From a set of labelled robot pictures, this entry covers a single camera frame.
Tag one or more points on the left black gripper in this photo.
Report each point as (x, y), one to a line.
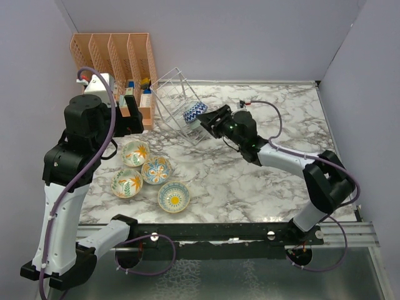
(130, 124)

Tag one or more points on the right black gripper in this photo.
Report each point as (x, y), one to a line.
(212, 119)

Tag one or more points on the plain teal bowl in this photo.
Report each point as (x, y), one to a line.
(195, 126)

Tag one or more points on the red patterned bowl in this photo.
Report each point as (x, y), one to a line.
(196, 108)

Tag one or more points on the blue orange ornate bowl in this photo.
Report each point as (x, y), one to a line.
(156, 170)

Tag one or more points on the floral orange green bowl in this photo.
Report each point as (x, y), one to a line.
(126, 183)
(135, 153)

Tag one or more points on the yellow blue sun bowl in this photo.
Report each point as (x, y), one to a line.
(173, 197)

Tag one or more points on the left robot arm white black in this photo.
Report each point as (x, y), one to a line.
(68, 171)

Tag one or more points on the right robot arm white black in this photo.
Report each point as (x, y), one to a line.
(328, 183)

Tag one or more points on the green white box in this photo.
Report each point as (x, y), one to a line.
(129, 91)

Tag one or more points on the white card box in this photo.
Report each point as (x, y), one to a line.
(146, 100)

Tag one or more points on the peach plastic desk organizer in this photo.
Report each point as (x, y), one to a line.
(126, 57)

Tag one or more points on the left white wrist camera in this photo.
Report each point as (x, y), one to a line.
(96, 87)

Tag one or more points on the white wire dish rack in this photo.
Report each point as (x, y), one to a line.
(174, 94)

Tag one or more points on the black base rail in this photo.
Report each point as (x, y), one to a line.
(211, 241)

